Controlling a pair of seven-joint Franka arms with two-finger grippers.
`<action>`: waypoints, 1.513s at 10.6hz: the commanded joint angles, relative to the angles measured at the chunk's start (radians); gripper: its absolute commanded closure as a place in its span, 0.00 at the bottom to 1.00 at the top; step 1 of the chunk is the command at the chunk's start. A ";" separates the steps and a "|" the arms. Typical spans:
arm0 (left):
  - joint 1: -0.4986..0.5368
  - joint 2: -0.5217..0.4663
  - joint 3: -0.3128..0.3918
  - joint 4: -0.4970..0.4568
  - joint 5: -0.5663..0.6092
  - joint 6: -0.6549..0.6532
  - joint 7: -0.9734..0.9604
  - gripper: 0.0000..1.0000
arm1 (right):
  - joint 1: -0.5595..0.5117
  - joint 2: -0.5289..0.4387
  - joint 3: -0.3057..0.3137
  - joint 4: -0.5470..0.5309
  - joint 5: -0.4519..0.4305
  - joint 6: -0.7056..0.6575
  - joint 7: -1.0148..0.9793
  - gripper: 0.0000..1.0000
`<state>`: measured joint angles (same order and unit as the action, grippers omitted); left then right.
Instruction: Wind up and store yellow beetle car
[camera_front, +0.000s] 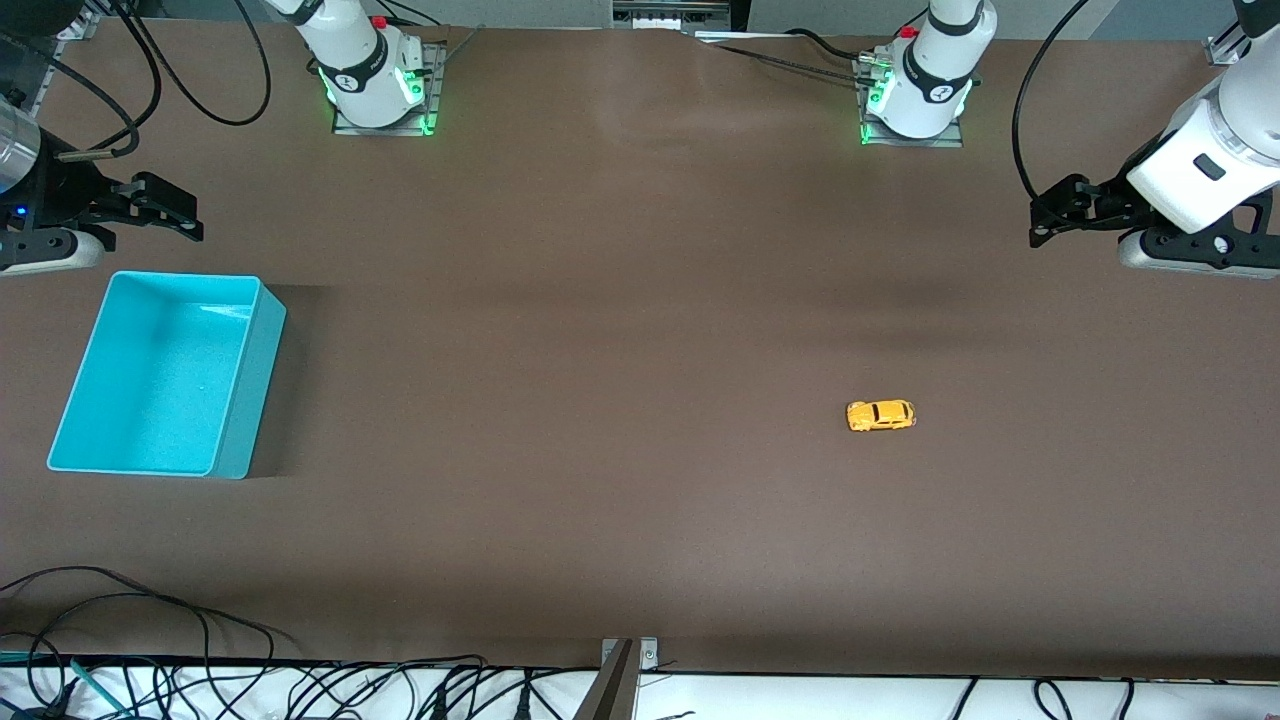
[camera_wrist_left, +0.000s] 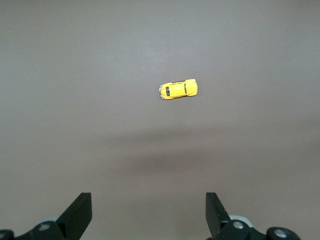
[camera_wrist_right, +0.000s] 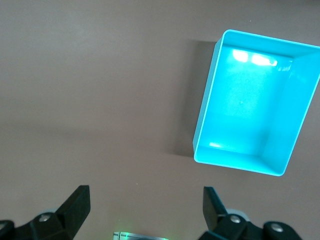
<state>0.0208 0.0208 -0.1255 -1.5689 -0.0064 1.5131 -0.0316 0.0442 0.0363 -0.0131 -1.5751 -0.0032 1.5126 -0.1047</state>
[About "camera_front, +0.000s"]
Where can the grey metal clamp bracket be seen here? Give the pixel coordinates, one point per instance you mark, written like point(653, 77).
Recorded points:
point(648, 655)

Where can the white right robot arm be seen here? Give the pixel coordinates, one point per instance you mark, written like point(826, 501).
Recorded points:
point(355, 50)

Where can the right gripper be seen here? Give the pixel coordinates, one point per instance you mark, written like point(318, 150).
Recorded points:
point(62, 190)

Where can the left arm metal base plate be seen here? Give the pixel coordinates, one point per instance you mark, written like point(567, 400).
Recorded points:
point(950, 140)

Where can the dark grey camera pole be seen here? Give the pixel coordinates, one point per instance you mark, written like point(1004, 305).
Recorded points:
point(612, 690)

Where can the yellow beetle toy car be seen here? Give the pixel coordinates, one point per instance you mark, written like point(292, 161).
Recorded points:
point(880, 415)

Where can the aluminium corner bracket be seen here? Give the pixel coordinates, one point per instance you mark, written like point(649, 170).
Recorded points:
point(78, 25)
point(1225, 50)

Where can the grey metal device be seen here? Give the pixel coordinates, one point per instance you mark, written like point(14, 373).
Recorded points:
point(680, 12)

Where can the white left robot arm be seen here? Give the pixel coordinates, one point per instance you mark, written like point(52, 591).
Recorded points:
point(935, 60)

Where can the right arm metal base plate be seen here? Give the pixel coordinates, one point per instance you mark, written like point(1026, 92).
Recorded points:
point(436, 90)

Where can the black power plug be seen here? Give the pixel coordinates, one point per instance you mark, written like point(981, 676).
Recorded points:
point(437, 705)
point(522, 702)

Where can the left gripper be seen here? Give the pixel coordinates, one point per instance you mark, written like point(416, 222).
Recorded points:
point(1106, 203)

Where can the turquoise plastic bin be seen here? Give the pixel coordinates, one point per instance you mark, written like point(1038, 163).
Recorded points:
point(150, 380)

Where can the white flat strip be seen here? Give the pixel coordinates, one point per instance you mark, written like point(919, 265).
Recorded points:
point(740, 36)

